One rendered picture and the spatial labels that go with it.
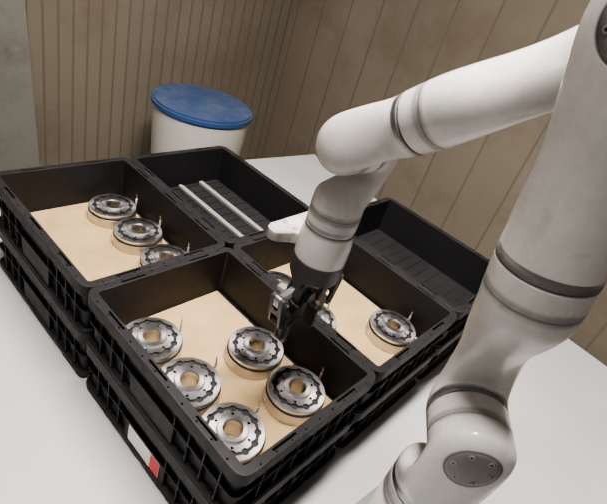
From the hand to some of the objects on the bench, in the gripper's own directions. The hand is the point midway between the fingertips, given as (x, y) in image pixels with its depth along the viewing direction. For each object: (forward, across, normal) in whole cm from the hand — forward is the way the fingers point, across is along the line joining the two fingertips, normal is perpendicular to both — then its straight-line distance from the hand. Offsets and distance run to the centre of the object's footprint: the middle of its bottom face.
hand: (295, 324), depth 76 cm
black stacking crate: (+29, -7, +46) cm, 55 cm away
